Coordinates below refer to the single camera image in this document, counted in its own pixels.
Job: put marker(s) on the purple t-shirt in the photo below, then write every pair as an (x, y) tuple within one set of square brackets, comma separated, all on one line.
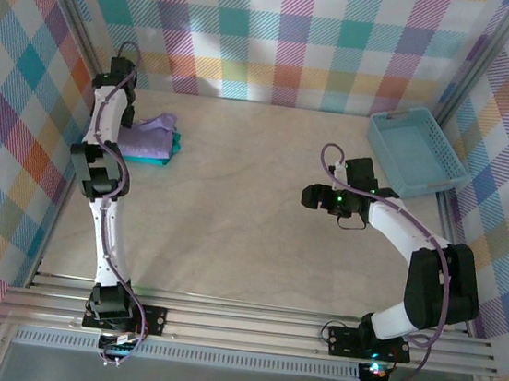
[(149, 140)]

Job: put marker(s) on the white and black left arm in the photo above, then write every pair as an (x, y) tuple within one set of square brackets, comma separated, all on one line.
[(109, 238)]

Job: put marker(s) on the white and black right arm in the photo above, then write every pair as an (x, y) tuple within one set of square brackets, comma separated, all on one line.
[(399, 222)]

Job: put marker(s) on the folded teal t-shirt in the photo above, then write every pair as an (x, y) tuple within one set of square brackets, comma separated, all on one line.
[(176, 146)]

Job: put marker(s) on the light blue plastic basket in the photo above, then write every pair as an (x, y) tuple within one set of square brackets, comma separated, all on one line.
[(417, 150)]

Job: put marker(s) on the controller board with green light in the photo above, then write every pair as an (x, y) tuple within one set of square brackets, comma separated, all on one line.
[(373, 372)]

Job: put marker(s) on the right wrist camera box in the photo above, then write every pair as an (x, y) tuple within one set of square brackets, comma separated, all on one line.
[(338, 167)]

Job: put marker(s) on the aluminium frame post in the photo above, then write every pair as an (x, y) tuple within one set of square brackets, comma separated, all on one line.
[(481, 65), (71, 14)]

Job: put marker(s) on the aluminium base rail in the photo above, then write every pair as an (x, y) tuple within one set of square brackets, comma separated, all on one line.
[(242, 326)]

